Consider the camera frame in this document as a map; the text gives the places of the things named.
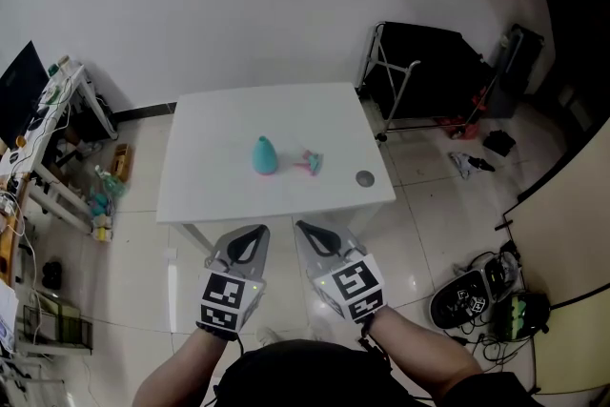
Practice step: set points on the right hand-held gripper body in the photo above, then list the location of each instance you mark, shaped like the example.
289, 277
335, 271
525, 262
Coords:
352, 286

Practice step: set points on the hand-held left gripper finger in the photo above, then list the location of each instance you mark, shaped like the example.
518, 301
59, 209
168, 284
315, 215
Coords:
230, 248
256, 248

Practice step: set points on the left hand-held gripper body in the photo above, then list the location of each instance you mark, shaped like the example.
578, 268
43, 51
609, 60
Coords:
248, 274

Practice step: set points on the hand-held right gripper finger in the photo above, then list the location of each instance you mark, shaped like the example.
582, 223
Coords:
311, 243
333, 237

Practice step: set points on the pink spray head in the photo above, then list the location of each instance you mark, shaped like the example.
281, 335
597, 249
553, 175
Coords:
310, 161

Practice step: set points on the teal spray bottle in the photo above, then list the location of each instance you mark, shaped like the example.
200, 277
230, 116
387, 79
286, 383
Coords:
264, 155

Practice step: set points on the person's right forearm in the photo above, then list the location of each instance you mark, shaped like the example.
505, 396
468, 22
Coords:
419, 348

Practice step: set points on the person's left forearm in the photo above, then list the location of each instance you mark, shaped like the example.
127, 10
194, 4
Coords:
186, 367

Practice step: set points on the red mop head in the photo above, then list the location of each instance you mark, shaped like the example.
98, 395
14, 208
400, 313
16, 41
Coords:
464, 126

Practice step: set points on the white table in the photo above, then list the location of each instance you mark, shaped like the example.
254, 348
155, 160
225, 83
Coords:
229, 176

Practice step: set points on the person's black shirt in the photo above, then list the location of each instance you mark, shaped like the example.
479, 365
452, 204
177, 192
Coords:
310, 376

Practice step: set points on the pile of green bottles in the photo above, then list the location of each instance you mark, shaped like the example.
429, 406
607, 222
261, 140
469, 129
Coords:
106, 200

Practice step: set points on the yellow wooden box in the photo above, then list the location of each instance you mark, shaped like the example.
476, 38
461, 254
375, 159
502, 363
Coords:
121, 162

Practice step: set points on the white and black cloth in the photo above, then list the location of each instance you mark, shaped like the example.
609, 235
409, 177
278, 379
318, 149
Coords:
469, 163

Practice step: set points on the green and black box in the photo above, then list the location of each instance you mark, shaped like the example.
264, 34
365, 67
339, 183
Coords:
522, 314

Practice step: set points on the black shoes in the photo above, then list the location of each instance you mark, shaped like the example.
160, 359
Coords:
52, 274

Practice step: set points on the cluttered white desk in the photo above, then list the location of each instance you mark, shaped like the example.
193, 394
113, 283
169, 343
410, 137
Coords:
47, 133

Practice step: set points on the light wooden board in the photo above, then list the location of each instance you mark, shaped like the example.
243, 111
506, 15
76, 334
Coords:
567, 243

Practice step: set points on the black tower appliance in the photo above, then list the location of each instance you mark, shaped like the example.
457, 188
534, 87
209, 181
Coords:
517, 67

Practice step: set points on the black monitor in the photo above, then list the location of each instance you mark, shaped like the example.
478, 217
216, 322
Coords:
19, 95

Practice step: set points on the black cart with metal frame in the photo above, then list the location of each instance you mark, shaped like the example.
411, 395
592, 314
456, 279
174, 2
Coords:
429, 71

